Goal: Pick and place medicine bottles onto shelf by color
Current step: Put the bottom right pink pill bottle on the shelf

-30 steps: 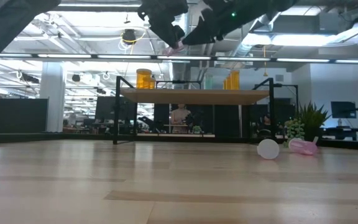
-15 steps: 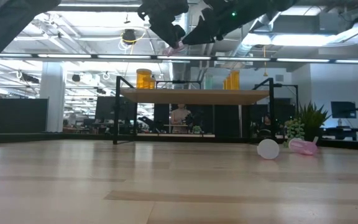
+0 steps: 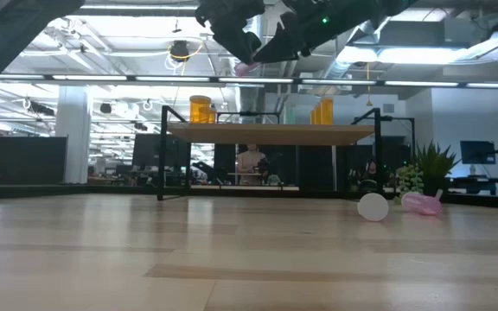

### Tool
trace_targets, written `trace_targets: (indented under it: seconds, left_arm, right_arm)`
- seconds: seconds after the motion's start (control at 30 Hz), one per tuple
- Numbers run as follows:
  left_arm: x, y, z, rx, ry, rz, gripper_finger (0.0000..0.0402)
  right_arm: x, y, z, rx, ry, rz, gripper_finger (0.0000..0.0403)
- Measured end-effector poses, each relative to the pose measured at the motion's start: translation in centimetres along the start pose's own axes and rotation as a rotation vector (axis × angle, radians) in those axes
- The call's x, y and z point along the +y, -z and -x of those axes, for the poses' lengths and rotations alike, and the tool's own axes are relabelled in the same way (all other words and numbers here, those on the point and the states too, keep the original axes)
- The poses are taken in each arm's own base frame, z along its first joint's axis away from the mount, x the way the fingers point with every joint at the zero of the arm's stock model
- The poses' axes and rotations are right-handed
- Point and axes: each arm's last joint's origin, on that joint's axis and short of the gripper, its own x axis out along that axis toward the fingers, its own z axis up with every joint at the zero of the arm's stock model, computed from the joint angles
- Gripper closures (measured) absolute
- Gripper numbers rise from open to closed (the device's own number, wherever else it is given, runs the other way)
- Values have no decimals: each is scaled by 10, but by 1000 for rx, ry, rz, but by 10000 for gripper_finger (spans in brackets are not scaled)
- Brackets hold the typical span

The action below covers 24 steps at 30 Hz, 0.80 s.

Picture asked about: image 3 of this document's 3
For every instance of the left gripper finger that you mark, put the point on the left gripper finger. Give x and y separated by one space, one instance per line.
242 45

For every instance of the small orange pill bottle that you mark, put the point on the small orange pill bottle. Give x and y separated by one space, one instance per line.
312 118
327 112
317 116

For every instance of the dark office desk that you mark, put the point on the dark office desk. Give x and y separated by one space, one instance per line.
482 183

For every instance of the green artificial potted plant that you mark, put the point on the green artificial potted plant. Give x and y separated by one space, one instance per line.
437 168

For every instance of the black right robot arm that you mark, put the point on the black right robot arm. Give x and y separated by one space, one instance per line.
387 6

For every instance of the pink pill bottle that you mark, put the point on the pink pill bottle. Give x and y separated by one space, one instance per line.
247 69
373 207
422 204

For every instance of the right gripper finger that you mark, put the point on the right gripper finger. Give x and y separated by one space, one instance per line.
288 45

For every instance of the long linear ceiling light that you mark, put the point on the long linear ceiling light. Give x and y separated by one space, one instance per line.
89 78

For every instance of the green pill bottle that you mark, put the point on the green pill bottle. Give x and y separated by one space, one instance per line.
290 116

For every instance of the person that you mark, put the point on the person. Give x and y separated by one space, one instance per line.
249 162

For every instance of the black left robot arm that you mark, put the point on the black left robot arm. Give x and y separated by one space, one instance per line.
7 39

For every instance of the dark desk monitor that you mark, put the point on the dark desk monitor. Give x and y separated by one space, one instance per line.
477 152

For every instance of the black ceiling-mounted device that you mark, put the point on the black ceiling-mounted device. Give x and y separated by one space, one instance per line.
180 49

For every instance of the black office partition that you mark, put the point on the black office partition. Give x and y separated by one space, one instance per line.
28 160

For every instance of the wooden shelf black metal legs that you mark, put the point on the wooden shelf black metal legs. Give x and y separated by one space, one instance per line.
270 135

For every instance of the black metal table frame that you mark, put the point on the black metal table frame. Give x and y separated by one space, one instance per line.
340 195

